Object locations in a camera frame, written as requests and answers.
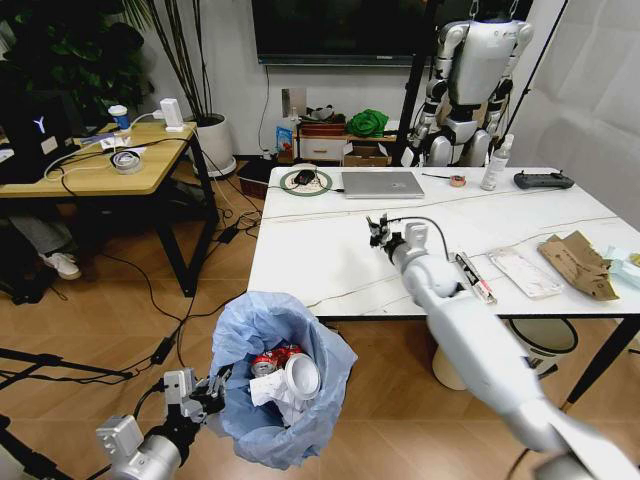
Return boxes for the trash bin with blue bag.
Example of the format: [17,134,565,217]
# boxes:
[209,291,359,471]

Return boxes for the crumpled brown paper bag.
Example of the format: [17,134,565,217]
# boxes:
[537,229,622,303]

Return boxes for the crumpled white paper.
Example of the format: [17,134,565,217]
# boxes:
[248,373,307,427]

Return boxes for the paper coffee cup with lid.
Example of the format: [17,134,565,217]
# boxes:
[107,104,133,133]

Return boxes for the black flat floor box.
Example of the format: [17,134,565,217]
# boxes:
[236,158,275,197]

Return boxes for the tall thin plant stems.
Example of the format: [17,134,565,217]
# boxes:
[122,0,217,126]

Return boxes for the pale blue tissue pack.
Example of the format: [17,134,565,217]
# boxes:
[601,243,640,292]

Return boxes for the black power adapter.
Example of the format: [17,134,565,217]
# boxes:
[149,336,177,365]

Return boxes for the person's leg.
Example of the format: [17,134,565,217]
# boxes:
[8,214,77,257]

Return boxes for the white paper cup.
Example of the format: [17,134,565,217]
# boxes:
[284,352,322,402]

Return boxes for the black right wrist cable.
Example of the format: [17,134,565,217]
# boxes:
[392,216,452,263]

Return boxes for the silver humanoid robot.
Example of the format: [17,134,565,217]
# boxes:
[406,17,536,169]

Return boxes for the black stand frame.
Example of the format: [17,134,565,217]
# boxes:
[389,0,571,167]

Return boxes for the white upright charger device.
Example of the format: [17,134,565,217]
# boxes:
[159,97,187,134]

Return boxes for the open cardboard box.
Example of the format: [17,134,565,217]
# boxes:
[342,141,393,168]

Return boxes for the silver tape roll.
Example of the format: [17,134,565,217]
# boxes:
[109,149,144,177]

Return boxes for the white plant pot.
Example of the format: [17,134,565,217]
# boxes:
[191,113,238,177]

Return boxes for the dark green leafy plant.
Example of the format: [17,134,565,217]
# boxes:
[0,0,157,129]

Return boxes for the clear plastic package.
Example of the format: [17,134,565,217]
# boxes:
[486,245,566,300]

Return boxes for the silver laptop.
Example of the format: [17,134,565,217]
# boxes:
[340,170,427,201]

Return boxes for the long flattened wrapper box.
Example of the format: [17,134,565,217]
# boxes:
[453,251,499,306]

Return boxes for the black handheld controller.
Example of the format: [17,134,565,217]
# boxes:
[513,170,577,192]

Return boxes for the wooden desk with black legs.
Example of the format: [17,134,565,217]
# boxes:
[0,121,222,299]

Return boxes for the black tripod legs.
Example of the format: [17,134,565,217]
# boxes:
[0,346,135,392]

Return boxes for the round green mouse pad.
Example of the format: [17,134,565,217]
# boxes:
[279,167,334,198]

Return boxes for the blue snack bag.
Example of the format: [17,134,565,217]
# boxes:
[274,125,297,153]

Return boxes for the white spray bottle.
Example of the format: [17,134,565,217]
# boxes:
[479,133,516,193]

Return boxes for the white table pedestal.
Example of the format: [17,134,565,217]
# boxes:
[431,343,469,392]

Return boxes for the white round waste bin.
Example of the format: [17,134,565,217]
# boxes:
[504,317,580,372]

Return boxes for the person's white shoe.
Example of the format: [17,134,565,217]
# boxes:
[38,251,83,282]

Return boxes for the white marble table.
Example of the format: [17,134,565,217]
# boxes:
[246,166,640,321]

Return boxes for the green cloth bundle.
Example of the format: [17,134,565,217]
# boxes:
[345,108,391,139]

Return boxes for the white desk cable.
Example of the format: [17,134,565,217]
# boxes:
[43,111,167,182]

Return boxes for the crushed red soda can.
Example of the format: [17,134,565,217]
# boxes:
[251,344,304,379]

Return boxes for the black wall television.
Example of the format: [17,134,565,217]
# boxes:
[250,0,534,67]

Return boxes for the low wooden shelf unit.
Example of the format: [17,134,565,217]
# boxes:
[293,118,402,165]

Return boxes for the black desktop computer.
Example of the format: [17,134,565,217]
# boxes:
[0,91,82,185]

